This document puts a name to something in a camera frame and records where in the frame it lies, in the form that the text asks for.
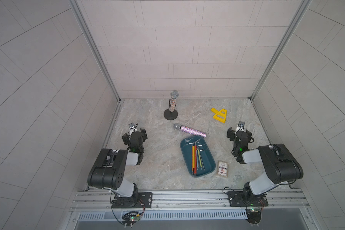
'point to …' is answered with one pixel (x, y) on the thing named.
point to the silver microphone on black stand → (171, 113)
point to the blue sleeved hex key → (197, 159)
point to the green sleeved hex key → (200, 159)
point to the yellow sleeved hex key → (193, 156)
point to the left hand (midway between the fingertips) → (135, 128)
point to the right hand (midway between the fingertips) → (237, 126)
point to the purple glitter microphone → (178, 127)
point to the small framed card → (222, 169)
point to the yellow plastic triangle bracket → (221, 115)
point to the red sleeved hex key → (195, 158)
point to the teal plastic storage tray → (187, 143)
